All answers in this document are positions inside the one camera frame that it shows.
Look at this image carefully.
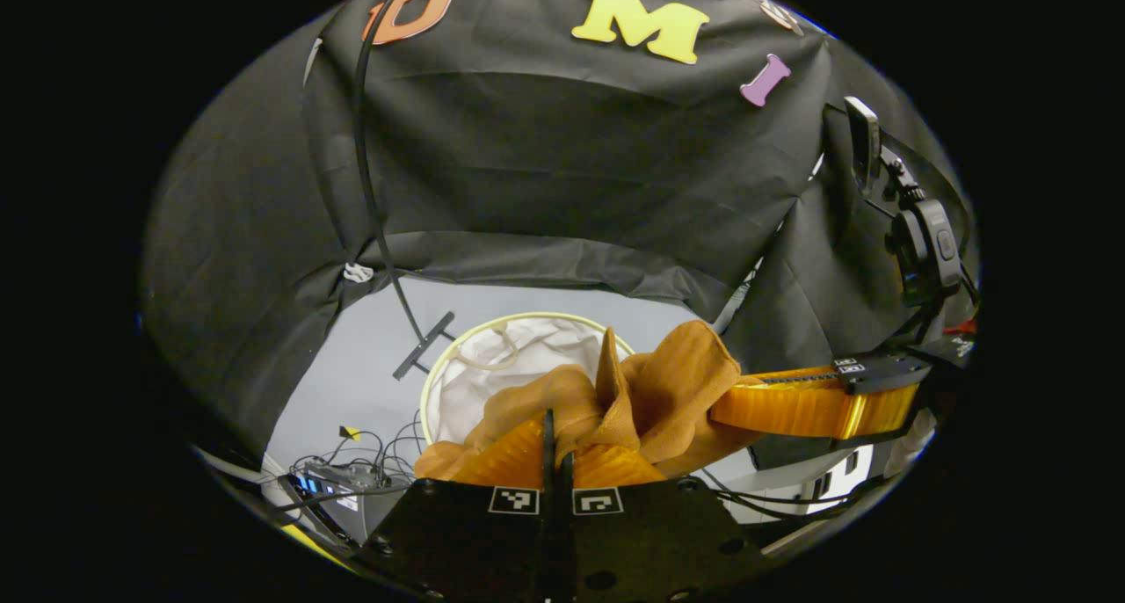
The black cable bundle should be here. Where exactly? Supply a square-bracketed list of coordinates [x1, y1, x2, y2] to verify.
[288, 410, 425, 518]

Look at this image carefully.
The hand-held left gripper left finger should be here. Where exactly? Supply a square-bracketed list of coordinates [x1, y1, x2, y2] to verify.
[352, 408, 560, 603]

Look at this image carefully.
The black clothes rack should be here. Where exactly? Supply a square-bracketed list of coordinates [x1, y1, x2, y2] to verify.
[353, 0, 458, 382]

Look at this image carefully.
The grey electronic box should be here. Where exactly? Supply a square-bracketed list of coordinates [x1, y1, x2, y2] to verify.
[292, 461, 389, 541]

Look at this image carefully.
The brown shirt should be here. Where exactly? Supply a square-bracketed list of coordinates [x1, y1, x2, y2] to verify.
[413, 320, 766, 490]

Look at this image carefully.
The white laundry hamper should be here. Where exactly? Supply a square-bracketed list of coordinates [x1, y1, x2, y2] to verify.
[419, 311, 635, 450]

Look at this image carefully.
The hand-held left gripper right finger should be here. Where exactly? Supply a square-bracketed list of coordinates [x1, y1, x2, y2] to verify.
[559, 449, 774, 603]

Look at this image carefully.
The black backdrop cloth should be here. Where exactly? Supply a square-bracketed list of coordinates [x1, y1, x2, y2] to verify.
[141, 0, 976, 463]

